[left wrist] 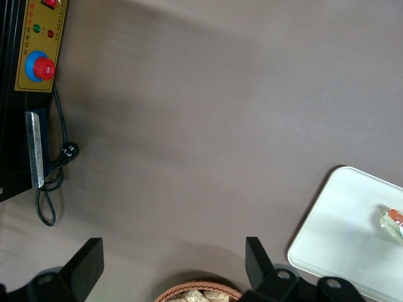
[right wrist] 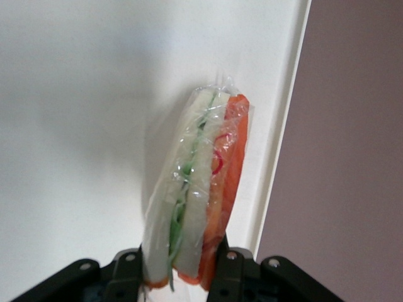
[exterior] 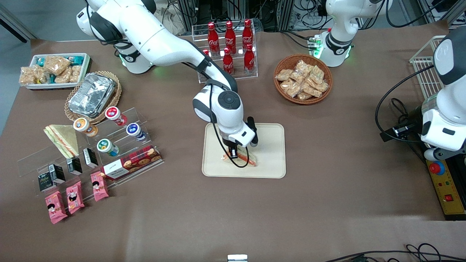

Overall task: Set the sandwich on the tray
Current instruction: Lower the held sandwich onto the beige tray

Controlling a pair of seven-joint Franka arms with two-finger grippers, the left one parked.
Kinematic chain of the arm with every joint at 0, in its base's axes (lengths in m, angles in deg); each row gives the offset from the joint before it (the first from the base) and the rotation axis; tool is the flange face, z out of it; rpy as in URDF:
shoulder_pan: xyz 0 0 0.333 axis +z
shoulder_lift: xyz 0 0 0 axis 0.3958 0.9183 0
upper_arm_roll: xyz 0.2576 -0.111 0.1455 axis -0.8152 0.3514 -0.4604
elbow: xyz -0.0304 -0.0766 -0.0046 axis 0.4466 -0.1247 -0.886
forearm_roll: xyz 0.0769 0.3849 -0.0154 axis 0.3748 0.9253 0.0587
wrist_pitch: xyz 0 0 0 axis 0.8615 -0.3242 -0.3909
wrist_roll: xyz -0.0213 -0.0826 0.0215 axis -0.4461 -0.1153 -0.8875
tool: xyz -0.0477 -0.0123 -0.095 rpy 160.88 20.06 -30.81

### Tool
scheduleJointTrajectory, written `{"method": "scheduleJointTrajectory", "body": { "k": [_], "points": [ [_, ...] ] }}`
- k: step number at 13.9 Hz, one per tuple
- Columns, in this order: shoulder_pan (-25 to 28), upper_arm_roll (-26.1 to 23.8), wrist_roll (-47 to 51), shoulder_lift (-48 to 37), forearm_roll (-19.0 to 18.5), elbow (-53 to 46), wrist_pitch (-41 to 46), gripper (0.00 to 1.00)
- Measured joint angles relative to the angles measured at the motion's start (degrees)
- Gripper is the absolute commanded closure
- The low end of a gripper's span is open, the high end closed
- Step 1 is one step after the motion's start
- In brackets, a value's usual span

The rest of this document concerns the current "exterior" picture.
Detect triangle sandwich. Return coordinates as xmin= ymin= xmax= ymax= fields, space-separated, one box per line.
xmin=220 ymin=148 xmax=257 ymax=168
xmin=43 ymin=124 xmax=79 ymax=159

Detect beige rectangular tray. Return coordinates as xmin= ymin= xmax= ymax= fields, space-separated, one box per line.
xmin=202 ymin=122 xmax=287 ymax=179

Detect left gripper grey rounded attachment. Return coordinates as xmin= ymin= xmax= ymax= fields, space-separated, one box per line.
xmin=424 ymin=148 xmax=447 ymax=162

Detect yellow emergency stop box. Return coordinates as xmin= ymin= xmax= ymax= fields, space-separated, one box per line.
xmin=426 ymin=159 xmax=466 ymax=221

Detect clear acrylic bottle rack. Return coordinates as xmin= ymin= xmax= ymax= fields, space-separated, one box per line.
xmin=191 ymin=20 xmax=258 ymax=84

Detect round wicker basket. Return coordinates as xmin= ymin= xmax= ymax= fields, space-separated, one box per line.
xmin=273 ymin=54 xmax=333 ymax=106

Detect blue lid yogurt cup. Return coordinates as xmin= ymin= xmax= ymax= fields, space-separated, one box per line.
xmin=126 ymin=123 xmax=147 ymax=142

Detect red tartan cookie box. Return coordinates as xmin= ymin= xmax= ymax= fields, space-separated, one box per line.
xmin=100 ymin=146 xmax=162 ymax=182

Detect clear acrylic stepped display stand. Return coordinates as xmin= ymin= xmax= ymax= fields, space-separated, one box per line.
xmin=16 ymin=107 xmax=165 ymax=198

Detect red lid yogurt cup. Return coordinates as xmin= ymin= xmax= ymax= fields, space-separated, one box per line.
xmin=105 ymin=106 xmax=128 ymax=126

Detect green lid yogurt cup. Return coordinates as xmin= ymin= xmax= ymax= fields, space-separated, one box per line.
xmin=96 ymin=138 xmax=120 ymax=157

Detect oval wicker basket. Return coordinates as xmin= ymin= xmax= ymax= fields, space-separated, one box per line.
xmin=64 ymin=71 xmax=123 ymax=125

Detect black equipment rack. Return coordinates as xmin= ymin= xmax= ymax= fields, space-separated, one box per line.
xmin=177 ymin=0 xmax=330 ymax=32

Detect crumpled beige cloth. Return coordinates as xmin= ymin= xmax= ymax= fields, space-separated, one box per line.
xmin=153 ymin=4 xmax=187 ymax=37

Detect pink snack packet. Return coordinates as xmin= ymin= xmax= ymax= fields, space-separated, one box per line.
xmin=44 ymin=191 xmax=68 ymax=225
xmin=66 ymin=181 xmax=85 ymax=215
xmin=90 ymin=171 xmax=109 ymax=202

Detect small black carton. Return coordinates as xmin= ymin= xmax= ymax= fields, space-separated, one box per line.
xmin=48 ymin=164 xmax=66 ymax=184
xmin=66 ymin=157 xmax=83 ymax=175
xmin=38 ymin=173 xmax=57 ymax=192
xmin=83 ymin=147 xmax=99 ymax=168

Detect orange lid yogurt cup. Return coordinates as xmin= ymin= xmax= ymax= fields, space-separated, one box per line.
xmin=73 ymin=117 xmax=98 ymax=137

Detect aluminium foil container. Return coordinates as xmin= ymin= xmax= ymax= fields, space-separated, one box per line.
xmin=68 ymin=72 xmax=117 ymax=118

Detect white rectangular plastic bin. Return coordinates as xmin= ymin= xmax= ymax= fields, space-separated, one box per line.
xmin=25 ymin=53 xmax=92 ymax=91

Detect clear bagged rice cracker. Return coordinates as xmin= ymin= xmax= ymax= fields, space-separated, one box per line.
xmin=43 ymin=55 xmax=72 ymax=76
xmin=55 ymin=68 xmax=72 ymax=84
xmin=69 ymin=65 xmax=83 ymax=83
xmin=19 ymin=65 xmax=50 ymax=86

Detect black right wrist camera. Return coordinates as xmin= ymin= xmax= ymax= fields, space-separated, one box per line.
xmin=247 ymin=116 xmax=259 ymax=148

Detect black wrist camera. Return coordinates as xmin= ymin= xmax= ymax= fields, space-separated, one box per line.
xmin=380 ymin=116 xmax=423 ymax=143
xmin=247 ymin=116 xmax=259 ymax=148

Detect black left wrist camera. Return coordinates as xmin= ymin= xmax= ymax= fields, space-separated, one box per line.
xmin=380 ymin=116 xmax=423 ymax=143

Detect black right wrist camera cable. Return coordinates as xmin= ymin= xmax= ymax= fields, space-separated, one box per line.
xmin=208 ymin=83 xmax=252 ymax=168

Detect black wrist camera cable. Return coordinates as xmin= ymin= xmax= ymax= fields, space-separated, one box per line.
xmin=375 ymin=65 xmax=437 ymax=143
xmin=208 ymin=83 xmax=252 ymax=168

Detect white wire basket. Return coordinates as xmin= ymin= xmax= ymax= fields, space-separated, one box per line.
xmin=409 ymin=35 xmax=447 ymax=101

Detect black left wrist camera cable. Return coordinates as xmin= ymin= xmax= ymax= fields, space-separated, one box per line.
xmin=375 ymin=65 xmax=437 ymax=143

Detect black floor cables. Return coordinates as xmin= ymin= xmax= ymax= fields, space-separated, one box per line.
xmin=323 ymin=243 xmax=466 ymax=262

